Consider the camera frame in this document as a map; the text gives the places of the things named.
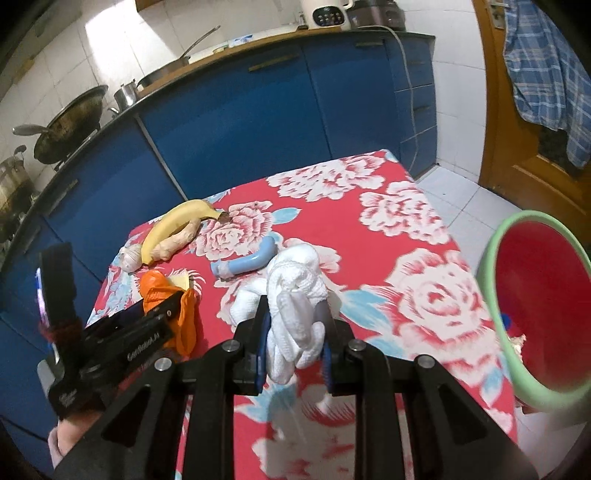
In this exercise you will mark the white electric kettle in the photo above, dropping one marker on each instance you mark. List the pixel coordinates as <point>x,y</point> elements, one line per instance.
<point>321,14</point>

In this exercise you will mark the dark rice cooker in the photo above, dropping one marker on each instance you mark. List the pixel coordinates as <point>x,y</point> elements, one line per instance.
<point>377,12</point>

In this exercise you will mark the black wok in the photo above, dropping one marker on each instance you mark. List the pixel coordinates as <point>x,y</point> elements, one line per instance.
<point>66,132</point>

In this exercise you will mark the small yellow foam piece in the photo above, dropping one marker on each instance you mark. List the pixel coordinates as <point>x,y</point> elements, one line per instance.
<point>180,280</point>

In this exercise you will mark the cream paper tissue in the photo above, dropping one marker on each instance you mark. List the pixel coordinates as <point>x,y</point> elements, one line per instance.
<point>517,343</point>

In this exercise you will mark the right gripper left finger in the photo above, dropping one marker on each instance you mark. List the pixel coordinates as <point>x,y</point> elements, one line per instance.
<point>176,421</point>

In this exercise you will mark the wooden door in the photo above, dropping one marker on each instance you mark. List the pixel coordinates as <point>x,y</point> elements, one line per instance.
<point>512,166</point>

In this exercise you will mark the blue plaid shirt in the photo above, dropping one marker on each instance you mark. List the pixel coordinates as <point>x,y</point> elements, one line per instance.
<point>550,85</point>

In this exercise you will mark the red floral tablecloth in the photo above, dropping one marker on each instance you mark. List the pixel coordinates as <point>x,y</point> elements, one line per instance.
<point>393,271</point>

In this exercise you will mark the blue kitchen cabinets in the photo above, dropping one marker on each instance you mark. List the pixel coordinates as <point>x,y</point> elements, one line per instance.
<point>247,116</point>

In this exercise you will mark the blue foam net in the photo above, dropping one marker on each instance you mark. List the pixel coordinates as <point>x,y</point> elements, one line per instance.
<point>506,320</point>

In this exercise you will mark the ginger root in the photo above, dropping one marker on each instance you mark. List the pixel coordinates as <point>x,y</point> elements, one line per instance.
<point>161,246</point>

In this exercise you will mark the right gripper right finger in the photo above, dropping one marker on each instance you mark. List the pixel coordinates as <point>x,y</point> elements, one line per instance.
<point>450,434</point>

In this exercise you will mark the person left hand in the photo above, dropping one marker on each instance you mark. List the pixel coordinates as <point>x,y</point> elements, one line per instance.
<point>63,437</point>

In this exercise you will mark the orange mesh net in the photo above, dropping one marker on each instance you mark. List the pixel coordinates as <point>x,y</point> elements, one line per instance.
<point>156,290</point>

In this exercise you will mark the small steel cup pot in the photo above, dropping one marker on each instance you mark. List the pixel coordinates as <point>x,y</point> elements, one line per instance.
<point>125,97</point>

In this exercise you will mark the steel frying pan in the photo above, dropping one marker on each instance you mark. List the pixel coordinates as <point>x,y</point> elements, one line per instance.
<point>172,66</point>

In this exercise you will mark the yellow banana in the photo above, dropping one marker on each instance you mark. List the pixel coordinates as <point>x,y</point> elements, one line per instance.
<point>179,216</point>

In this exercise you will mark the white cloth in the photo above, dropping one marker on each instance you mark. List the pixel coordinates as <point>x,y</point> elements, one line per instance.
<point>293,286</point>

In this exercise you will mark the garlic bulb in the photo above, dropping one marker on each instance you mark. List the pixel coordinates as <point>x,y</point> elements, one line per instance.
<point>129,257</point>

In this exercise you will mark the steel stock pot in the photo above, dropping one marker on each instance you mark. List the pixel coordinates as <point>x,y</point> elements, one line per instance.
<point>16,186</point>

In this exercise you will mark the red green trash basin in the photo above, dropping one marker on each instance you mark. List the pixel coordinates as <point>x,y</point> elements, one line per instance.
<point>536,271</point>

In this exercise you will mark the light blue curved pipe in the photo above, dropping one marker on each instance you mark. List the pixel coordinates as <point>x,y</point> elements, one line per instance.
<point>227,269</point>

